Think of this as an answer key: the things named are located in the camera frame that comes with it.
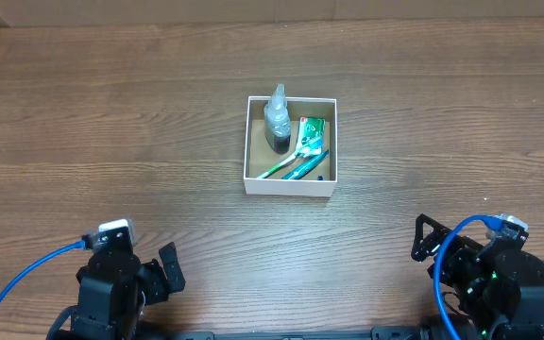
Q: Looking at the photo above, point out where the clear plastic bottle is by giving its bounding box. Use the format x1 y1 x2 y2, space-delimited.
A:
263 83 291 154

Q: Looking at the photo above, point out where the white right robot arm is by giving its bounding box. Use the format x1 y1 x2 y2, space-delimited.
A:
411 213 544 339

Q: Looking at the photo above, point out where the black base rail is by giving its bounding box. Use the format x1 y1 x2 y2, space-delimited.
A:
163 326 438 340

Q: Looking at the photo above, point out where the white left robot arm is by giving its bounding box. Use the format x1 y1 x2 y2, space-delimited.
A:
46 218 186 340

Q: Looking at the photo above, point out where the green toothbrush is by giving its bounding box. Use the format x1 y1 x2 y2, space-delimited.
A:
257 137 323 179

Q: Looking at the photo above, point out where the white cardboard box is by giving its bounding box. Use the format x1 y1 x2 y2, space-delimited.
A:
243 95 338 197

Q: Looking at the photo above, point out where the teal toothpaste tube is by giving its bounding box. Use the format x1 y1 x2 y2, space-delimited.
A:
282 150 330 180

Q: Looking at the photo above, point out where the green soap packet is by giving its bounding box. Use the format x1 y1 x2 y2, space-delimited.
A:
296 117 326 158

